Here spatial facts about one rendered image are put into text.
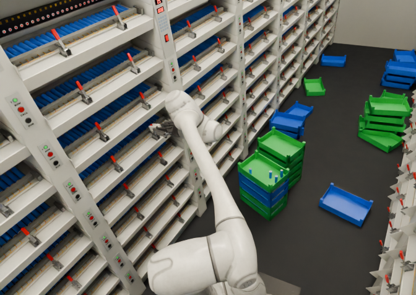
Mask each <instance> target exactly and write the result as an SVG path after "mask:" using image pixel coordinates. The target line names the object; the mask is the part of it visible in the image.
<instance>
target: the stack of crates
mask: <svg viewBox="0 0 416 295"><path fill-rule="evenodd" d="M305 144H306V142H304V141H303V142H302V143H301V142H299V141H297V140H296V139H293V138H291V137H289V136H287V135H286V134H283V133H281V132H279V131H277V130H276V129H275V127H274V126H273V127H272V130H271V131H270V132H268V133H267V134H265V135H264V136H263V137H262V138H260V137H258V138H257V149H258V151H259V153H260V154H262V155H263V156H265V157H266V158H268V159H270V160H271V161H273V162H275V163H276V164H278V165H280V166H281V167H283V168H285V169H287V168H289V169H290V176H289V183H288V190H289V189H290V188H291V187H293V186H294V184H296V183H297V182H298V181H299V180H300V179H301V173H302V168H303V158H304V153H305Z"/></svg>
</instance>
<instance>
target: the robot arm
mask: <svg viewBox="0 0 416 295"><path fill-rule="evenodd" d="M165 107H166V110H167V111H168V113H169V114H170V117H171V119H172V121H165V122H164V123H162V124H153V123H152V125H153V126H149V128H150V130H151V131H155V132H156V134H157V135H159V136H163V137H164V138H167V136H168V135H175V136H176V137H180V138H182V139H185V140H186V142H187V144H188V146H189V148H190V150H191V152H192V154H193V156H194V158H195V160H196V162H197V164H198V166H199V168H200V170H201V172H202V174H203V176H204V178H205V180H206V182H207V185H208V187H209V189H210V192H211V194H212V198H213V201H214V210H215V230H216V233H214V234H212V235H210V236H206V237H199V238H193V239H188V240H184V241H181V242H178V243H175V244H172V245H169V246H167V247H164V248H163V249H161V250H159V251H158V252H157V253H155V254H154V255H153V256H152V257H151V258H150V260H149V262H148V264H147V272H148V279H149V285H150V288H151V290H152V291H153V292H154V293H155V294H157V295H271V294H267V293H266V287H265V285H264V282H263V280H262V278H261V277H260V276H259V275H258V263H257V253H256V247H255V244H254V240H253V236H252V234H251V231H250V229H249V227H248V225H247V223H246V221H245V219H244V217H243V215H242V214H241V212H240V210H239V209H238V207H237V205H236V203H235V201H234V199H233V197H232V195H231V193H230V191H229V189H228V187H227V185H226V183H225V181H224V179H223V177H222V175H221V173H220V171H219V170H218V168H217V166H216V164H215V162H214V161H213V159H212V157H211V155H210V154H209V152H208V150H207V148H206V146H205V144H204V143H214V142H217V141H218V140H219V139H220V138H221V137H222V133H223V128H222V125H221V124H220V123H218V122H217V121H215V120H211V119H210V118H209V117H207V116H205V115H204V114H203V113H202V112H201V109H200V108H199V106H198V105H197V103H196V102H195V101H194V100H193V99H192V98H191V97H190V96H189V95H188V94H187V93H185V92H183V91H182V90H174V91H172V92H170V93H169V94H168V95H167V96H166V98H165Z"/></svg>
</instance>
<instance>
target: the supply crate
mask: <svg viewBox="0 0 416 295"><path fill-rule="evenodd" d="M249 168H252V175H251V174H250V173H249ZM281 169H282V170H283V177H282V178H281V177H280V170H281ZM270 170H271V171H272V178H269V171H270ZM238 171H239V172H240V173H242V174H243V175H245V176H246V177H248V178H249V179H250V180H252V181H253V182H254V183H256V184H258V185H259V186H260V187H262V188H263V189H265V190H266V191H267V192H269V193H272V192H273V191H274V190H275V189H276V188H277V187H278V186H280V185H281V184H282V183H283V182H284V181H286V179H288V178H289V176H290V169H289V168H287V169H285V168H283V167H281V166H280V165H278V164H276V163H275V162H273V161H271V160H270V159H268V158H266V157H265V156H263V155H262V154H260V153H259V151H258V150H255V153H254V154H253V155H252V156H250V157H249V158H247V160H245V161H243V162H242V163H241V162H239V163H238ZM275 175H277V176H278V178H277V182H276V183H275Z"/></svg>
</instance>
